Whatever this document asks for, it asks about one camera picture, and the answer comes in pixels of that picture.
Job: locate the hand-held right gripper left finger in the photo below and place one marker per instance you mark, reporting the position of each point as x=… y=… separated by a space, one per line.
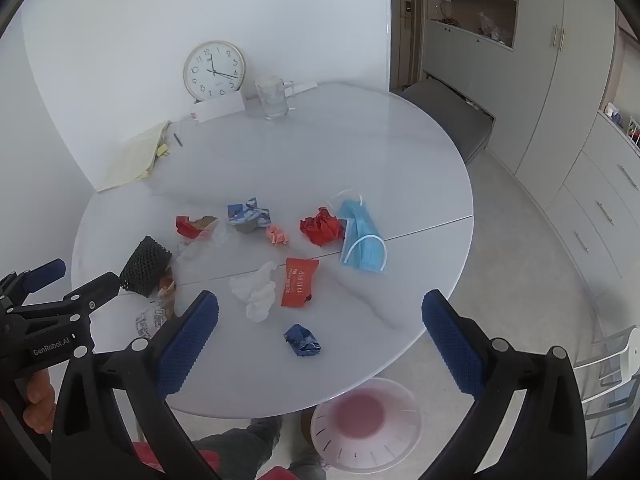
x=192 y=342

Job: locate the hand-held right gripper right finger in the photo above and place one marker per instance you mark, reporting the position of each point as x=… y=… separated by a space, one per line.
x=450 y=345

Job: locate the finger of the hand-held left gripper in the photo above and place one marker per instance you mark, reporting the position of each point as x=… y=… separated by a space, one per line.
x=95 y=292
x=47 y=271

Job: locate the black foam net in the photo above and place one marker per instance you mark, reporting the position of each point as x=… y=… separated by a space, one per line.
x=145 y=267

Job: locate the red packet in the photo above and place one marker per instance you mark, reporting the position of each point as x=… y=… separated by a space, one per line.
x=298 y=282

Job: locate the translucent pink waste bin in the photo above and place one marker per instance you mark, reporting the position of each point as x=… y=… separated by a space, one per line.
x=367 y=440

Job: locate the blue face mask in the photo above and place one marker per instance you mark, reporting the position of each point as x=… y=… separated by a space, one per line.
x=362 y=245

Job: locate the person's left hand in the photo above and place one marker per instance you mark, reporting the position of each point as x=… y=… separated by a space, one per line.
x=39 y=402

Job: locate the white printed wrapper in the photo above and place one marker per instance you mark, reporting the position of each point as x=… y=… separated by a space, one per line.
x=149 y=322

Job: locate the printed clear wrapper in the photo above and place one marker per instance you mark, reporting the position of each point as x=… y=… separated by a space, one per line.
x=167 y=286

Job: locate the crumpled white tissue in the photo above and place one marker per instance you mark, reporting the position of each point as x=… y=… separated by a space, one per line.
x=255 y=292

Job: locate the clear plastic bag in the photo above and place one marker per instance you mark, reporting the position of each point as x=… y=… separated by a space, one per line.
x=200 y=252

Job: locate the crumpled blue wrapper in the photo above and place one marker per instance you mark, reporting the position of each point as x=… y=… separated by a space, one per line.
x=301 y=341

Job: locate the red and tan wrapper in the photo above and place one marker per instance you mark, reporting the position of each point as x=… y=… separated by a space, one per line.
x=187 y=226

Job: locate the crumpled pink paper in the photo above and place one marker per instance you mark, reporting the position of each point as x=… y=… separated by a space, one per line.
x=277 y=236

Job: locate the open yellow notebook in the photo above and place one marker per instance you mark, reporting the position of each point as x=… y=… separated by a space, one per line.
x=132 y=160

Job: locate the crumpled blue white carton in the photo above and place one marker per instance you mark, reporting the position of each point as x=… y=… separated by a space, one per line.
x=247 y=215

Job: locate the yellow binder clip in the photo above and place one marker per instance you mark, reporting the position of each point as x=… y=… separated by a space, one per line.
x=161 y=150

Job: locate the black pen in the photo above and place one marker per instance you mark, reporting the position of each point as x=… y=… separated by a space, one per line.
x=177 y=139

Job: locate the crumpled red paper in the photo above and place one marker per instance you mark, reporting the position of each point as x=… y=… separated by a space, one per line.
x=322 y=226

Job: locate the white storage rack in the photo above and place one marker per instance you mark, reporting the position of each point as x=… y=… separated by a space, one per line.
x=631 y=360

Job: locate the grey drawer cabinet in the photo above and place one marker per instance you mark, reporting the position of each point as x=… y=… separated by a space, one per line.
x=595 y=200

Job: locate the white card box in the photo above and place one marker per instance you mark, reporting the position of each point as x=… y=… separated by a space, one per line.
x=220 y=107

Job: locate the grey upholstered chair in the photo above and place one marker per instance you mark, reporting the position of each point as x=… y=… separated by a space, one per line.
x=450 y=120

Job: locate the clear glass pitcher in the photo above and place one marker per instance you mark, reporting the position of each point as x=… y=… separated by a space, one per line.
x=272 y=102

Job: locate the grey built-in cabinet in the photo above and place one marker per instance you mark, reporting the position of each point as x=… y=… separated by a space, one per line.
x=540 y=85

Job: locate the white dish rack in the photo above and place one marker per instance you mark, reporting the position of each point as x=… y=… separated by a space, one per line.
x=633 y=131

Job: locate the door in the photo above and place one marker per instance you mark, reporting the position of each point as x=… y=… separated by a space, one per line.
x=402 y=35

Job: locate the clear bag in niche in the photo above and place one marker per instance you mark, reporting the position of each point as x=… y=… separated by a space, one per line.
x=490 y=27

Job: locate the round gold-rimmed wall clock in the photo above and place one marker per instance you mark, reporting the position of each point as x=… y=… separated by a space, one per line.
x=214 y=71

